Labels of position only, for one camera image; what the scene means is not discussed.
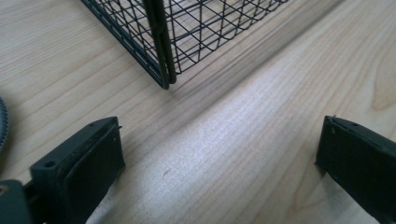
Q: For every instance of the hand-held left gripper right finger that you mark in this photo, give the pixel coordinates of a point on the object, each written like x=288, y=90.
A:
x=361, y=155

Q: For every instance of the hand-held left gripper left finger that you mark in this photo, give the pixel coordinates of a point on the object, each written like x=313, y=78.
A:
x=77, y=168

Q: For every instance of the grey ribbed round object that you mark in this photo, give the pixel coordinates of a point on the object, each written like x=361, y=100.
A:
x=2, y=123

